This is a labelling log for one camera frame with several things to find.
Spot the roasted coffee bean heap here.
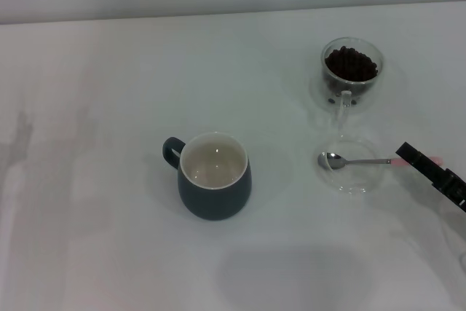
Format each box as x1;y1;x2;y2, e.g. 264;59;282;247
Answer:
323;45;380;105

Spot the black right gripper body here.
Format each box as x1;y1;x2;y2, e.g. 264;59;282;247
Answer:
430;167;466;213

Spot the pink-handled steel spoon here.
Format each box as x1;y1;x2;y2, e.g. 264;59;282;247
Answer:
317;151;443;171

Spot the clear glass saucer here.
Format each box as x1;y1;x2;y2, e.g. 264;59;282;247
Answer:
315;135;387;197

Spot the dark teal ceramic mug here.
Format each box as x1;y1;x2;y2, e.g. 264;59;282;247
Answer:
162;131;253;221

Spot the clear double-wall glass cup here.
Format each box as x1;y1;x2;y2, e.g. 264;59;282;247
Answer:
309;36;385;134

